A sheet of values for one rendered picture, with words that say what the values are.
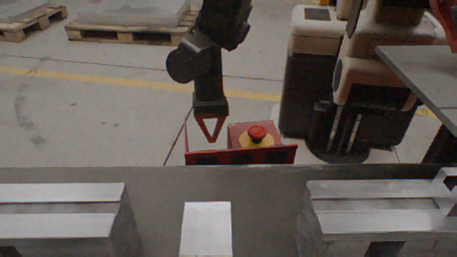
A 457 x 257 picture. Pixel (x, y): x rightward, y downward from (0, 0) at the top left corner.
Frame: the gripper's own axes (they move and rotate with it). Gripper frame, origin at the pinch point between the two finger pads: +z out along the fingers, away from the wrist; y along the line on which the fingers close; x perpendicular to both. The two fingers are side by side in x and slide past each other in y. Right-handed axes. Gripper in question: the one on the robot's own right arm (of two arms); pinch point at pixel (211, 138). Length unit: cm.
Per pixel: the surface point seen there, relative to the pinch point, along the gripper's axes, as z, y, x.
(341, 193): -10.1, 36.1, 10.0
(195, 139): 51, -111, -4
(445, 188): -11.3, 38.6, 18.1
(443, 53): -18.3, 16.0, 34.3
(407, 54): -18.4, 16.0, 28.7
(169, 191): -3.8, 23.6, -7.2
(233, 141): 0.3, 1.5, 4.4
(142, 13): -16, -258, -46
